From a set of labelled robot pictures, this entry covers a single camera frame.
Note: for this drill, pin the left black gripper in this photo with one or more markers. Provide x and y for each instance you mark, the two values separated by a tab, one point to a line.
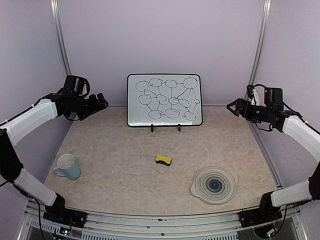
95	106

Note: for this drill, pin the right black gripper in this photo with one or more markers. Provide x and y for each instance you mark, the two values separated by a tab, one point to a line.
240	110

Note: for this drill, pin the white whiteboard black frame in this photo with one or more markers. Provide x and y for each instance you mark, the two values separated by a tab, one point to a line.
164	100

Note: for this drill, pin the yellow black sponge eraser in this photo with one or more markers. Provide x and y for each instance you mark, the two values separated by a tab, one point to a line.
160	159

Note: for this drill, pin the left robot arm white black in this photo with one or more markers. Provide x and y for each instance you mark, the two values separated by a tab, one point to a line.
73	98

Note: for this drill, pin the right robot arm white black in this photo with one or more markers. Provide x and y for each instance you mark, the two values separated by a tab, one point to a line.
279	116

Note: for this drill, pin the light blue mug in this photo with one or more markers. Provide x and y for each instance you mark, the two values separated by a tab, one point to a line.
67	167

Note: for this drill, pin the clear plate spiral pattern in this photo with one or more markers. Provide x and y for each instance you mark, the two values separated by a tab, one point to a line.
214	185

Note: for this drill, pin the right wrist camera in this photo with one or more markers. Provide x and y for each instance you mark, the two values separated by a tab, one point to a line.
252	94

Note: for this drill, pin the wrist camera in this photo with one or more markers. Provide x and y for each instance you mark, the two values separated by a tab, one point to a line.
76	86
252	94

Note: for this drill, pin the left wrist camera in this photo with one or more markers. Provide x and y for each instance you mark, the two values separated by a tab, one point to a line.
76	86

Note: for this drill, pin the right aluminium corner post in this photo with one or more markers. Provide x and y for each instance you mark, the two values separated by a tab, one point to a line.
261	40

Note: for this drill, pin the aluminium corner post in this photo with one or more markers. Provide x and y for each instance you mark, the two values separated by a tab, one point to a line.
261	40
60	37

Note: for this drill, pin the left aluminium corner post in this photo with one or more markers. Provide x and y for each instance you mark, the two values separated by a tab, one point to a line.
60	37

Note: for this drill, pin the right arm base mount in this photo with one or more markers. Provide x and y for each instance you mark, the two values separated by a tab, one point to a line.
256	216

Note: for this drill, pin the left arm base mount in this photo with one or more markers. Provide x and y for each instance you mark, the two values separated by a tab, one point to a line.
73	218

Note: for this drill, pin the aluminium front rail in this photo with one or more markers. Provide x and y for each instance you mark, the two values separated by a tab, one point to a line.
108	226

